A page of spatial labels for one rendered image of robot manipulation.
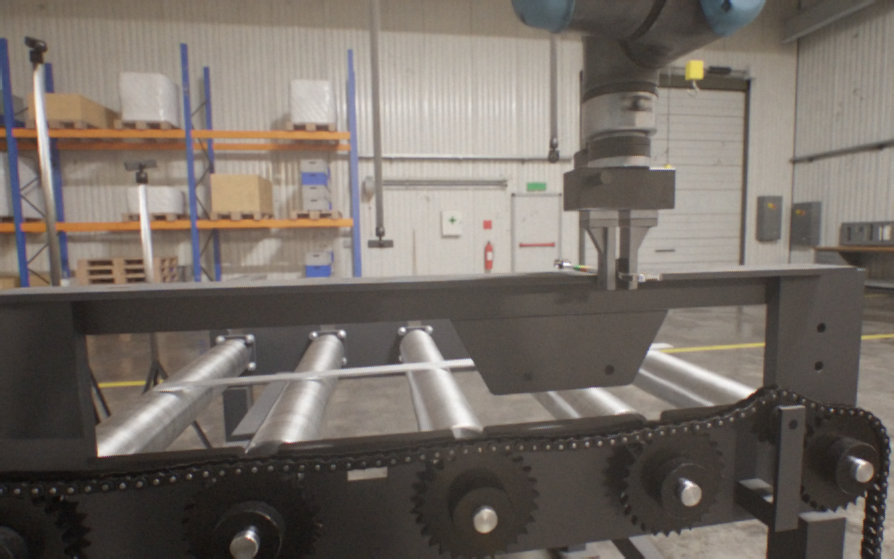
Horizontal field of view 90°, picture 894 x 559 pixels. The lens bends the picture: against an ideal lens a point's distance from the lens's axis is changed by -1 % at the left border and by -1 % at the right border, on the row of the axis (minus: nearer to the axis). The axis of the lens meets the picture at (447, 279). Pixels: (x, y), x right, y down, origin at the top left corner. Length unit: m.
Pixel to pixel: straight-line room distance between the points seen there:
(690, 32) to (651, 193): 0.19
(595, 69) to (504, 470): 0.53
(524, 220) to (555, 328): 9.45
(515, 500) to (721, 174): 12.10
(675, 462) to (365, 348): 1.10
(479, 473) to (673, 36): 0.56
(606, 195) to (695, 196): 11.54
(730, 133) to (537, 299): 12.26
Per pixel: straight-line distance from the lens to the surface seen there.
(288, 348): 1.63
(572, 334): 0.71
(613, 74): 0.61
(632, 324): 0.76
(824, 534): 1.06
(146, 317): 0.72
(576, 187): 0.58
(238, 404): 1.69
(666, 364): 1.24
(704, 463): 0.81
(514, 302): 0.68
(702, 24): 0.54
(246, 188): 8.56
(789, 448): 0.86
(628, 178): 0.61
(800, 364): 0.95
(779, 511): 0.90
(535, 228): 10.20
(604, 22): 0.49
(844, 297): 0.99
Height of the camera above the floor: 1.22
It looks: 5 degrees down
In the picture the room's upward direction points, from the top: 1 degrees counter-clockwise
